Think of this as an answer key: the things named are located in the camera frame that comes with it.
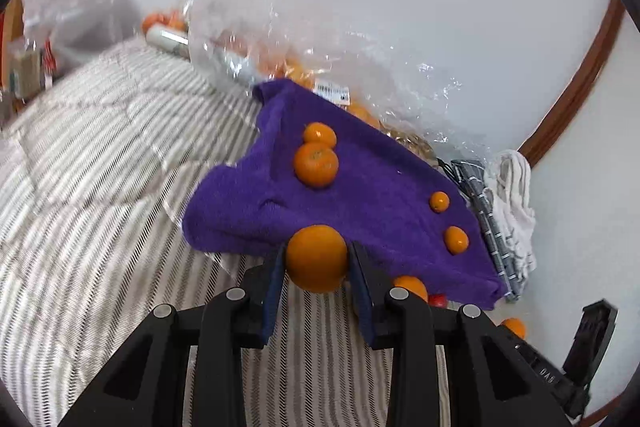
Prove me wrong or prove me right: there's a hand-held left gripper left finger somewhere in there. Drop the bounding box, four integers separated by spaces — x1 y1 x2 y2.
57 252 287 427

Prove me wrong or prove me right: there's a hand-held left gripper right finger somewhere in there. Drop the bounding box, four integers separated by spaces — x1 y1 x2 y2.
347 241 571 427

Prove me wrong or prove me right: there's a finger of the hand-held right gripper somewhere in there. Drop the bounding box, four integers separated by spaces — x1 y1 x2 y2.
562 299 619 385

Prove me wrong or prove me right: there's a purple towel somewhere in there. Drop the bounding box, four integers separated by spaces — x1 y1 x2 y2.
182 78 508 312

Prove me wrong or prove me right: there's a grey plaid cloth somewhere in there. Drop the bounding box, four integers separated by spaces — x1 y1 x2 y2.
450 159 526 304

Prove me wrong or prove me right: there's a white striped towel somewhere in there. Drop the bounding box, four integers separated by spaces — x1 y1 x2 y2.
482 150 538 298

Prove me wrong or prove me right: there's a tray of brown longans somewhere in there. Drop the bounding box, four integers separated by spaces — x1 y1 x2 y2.
380 122 436 160

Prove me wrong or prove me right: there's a pile of bagged oranges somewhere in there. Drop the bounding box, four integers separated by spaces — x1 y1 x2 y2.
215 32 381 128

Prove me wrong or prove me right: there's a clear plastic bag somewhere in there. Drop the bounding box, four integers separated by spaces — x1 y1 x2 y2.
186 0 493 158

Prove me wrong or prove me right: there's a silver can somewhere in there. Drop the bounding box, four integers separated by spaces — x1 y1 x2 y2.
145 26 191 56

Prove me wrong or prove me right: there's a grey plastic bag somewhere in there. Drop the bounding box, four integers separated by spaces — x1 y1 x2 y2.
22 0 146 68

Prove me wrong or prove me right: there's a black cable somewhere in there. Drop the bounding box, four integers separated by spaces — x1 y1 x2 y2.
435 157 468 195

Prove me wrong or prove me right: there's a brown wooden door frame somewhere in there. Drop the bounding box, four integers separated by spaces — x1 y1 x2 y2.
517 0 627 168

